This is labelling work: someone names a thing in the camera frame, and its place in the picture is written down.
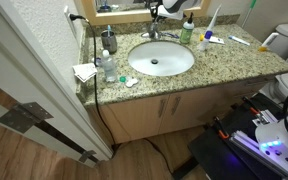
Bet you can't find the chrome sink faucet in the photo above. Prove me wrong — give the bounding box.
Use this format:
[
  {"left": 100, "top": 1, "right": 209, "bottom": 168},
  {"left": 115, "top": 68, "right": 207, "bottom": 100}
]
[{"left": 141, "top": 20, "right": 172, "bottom": 41}]

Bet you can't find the green white lens case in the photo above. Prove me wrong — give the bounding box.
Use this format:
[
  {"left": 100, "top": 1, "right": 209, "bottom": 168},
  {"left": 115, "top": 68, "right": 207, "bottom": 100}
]
[{"left": 118, "top": 75, "right": 139, "bottom": 89}]

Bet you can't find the black power cable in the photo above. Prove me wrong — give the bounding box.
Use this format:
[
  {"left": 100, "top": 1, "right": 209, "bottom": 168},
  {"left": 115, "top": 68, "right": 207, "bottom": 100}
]
[{"left": 69, "top": 13, "right": 177, "bottom": 176}]

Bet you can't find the white blue-capped tube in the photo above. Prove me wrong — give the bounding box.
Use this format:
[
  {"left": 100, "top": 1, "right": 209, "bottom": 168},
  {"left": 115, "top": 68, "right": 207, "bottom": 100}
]
[{"left": 228, "top": 35, "right": 251, "bottom": 47}]

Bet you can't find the white toilet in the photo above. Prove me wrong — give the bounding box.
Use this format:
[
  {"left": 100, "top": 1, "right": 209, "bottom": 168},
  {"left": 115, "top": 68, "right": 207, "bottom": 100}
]
[{"left": 260, "top": 22, "right": 288, "bottom": 114}]

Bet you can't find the green soap pump bottle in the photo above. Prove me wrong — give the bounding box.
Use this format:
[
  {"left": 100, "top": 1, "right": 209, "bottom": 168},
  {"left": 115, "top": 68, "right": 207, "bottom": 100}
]
[{"left": 179, "top": 12, "right": 195, "bottom": 45}]

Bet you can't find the metal cabinet door handle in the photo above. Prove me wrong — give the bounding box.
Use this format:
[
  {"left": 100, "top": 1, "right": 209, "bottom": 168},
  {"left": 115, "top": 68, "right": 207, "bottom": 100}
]
[
  {"left": 171, "top": 96, "right": 182, "bottom": 116},
  {"left": 157, "top": 97, "right": 168, "bottom": 118}
]

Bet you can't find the white door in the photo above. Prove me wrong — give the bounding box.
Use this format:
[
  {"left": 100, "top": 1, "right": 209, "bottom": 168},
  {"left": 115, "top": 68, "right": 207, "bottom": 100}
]
[{"left": 0, "top": 0, "right": 114, "bottom": 168}]

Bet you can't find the black robot cart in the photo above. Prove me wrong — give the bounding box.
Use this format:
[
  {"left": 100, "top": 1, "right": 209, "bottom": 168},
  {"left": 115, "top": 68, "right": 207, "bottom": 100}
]
[{"left": 187, "top": 92, "right": 288, "bottom": 180}]

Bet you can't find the steel cup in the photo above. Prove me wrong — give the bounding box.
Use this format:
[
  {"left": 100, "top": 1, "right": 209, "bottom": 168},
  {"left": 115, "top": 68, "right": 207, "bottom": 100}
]
[{"left": 100, "top": 29, "right": 118, "bottom": 54}]

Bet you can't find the large metal door hinge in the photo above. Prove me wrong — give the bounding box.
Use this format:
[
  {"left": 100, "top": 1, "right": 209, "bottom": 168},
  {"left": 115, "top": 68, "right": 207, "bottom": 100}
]
[{"left": 0, "top": 101, "right": 54, "bottom": 134}]

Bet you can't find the flat white yellow-capped tube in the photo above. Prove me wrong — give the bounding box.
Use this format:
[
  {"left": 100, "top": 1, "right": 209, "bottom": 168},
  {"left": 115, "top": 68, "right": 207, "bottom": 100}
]
[{"left": 198, "top": 33, "right": 225, "bottom": 45}]

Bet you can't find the white oval sink basin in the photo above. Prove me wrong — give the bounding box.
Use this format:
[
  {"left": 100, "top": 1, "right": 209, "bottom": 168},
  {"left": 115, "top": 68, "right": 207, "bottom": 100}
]
[{"left": 127, "top": 40, "right": 196, "bottom": 77}]

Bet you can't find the white wall outlet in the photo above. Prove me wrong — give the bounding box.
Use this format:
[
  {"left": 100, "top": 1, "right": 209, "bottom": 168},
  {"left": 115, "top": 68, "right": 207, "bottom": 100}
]
[{"left": 63, "top": 5, "right": 78, "bottom": 38}]

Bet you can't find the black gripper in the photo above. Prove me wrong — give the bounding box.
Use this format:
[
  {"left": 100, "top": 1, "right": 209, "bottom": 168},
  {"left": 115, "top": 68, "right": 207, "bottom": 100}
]
[{"left": 149, "top": 1, "right": 165, "bottom": 23}]

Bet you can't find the white sunscreen tube yellow cap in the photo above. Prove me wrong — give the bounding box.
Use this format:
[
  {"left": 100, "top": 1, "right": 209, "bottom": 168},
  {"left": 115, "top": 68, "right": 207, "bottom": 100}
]
[{"left": 258, "top": 32, "right": 280, "bottom": 53}]

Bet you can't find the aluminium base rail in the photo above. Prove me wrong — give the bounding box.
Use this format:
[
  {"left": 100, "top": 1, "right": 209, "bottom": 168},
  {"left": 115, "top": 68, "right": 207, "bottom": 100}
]
[{"left": 229, "top": 129, "right": 288, "bottom": 180}]

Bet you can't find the orange black clamp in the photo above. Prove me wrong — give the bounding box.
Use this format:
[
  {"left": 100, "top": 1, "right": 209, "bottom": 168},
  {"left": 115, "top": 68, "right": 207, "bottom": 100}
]
[
  {"left": 213, "top": 116, "right": 230, "bottom": 140},
  {"left": 242, "top": 96, "right": 262, "bottom": 116}
]

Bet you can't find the small metal door hinge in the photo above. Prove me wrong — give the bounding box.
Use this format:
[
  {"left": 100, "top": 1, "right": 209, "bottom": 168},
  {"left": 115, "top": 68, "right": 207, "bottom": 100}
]
[{"left": 78, "top": 149, "right": 98, "bottom": 164}]

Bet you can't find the wooden vanity cabinet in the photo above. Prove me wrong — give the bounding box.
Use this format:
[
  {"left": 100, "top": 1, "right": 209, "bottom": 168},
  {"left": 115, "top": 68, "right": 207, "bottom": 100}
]
[{"left": 75, "top": 74, "right": 275, "bottom": 146}]

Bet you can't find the clear plastic water bottle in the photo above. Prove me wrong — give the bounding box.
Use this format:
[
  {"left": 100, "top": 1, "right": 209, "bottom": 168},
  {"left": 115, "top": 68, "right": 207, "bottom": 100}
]
[{"left": 101, "top": 49, "right": 118, "bottom": 83}]

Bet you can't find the purple toothpaste tube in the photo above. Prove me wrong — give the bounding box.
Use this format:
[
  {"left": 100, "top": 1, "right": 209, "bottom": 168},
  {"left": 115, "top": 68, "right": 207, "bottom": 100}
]
[{"left": 92, "top": 57, "right": 104, "bottom": 67}]

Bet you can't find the folded white paper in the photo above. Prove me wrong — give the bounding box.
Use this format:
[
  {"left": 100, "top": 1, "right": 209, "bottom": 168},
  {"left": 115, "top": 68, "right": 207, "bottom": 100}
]
[{"left": 72, "top": 62, "right": 98, "bottom": 83}]

